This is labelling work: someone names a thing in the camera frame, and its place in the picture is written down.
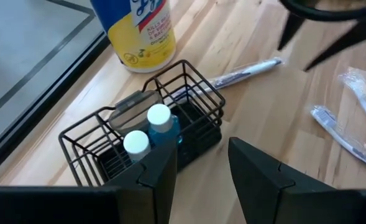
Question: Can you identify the black wire basket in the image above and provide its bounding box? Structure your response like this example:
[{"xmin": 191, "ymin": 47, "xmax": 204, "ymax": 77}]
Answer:
[{"xmin": 58, "ymin": 58, "xmax": 226, "ymax": 187}]

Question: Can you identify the Lysol wipes canister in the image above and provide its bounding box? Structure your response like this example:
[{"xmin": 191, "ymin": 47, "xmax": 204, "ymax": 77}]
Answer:
[{"xmin": 89, "ymin": 0, "xmax": 177, "ymax": 74}]

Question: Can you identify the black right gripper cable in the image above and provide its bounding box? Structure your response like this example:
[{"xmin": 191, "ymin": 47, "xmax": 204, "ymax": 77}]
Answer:
[{"xmin": 278, "ymin": 0, "xmax": 366, "ymax": 23}]

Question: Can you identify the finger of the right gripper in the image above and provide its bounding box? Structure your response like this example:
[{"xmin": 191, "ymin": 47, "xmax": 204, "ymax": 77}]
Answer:
[
  {"xmin": 303, "ymin": 20, "xmax": 366, "ymax": 72},
  {"xmin": 277, "ymin": 11, "xmax": 306, "ymax": 52}
]

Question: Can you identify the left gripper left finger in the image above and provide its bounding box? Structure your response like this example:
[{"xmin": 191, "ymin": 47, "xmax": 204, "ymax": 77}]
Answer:
[{"xmin": 103, "ymin": 138, "xmax": 179, "ymax": 224}]

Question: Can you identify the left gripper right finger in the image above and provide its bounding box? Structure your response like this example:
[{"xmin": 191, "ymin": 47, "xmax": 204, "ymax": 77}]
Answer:
[{"xmin": 228, "ymin": 136, "xmax": 337, "ymax": 224}]

